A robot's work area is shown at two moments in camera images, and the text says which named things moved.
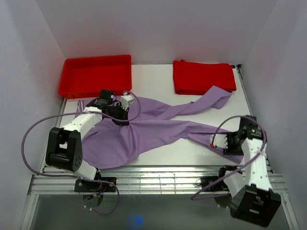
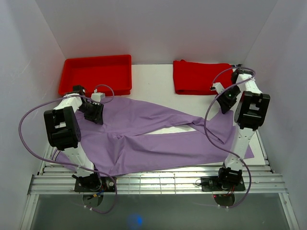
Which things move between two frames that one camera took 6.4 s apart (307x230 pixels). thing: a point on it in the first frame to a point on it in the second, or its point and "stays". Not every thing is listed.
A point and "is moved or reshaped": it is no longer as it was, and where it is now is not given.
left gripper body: x=117 y=112 to x=90 y=110
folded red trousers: x=195 y=78 stays
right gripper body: x=233 y=145 to x=228 y=98
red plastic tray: x=85 y=78 stays
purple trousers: x=113 y=142 is moved or reshaped
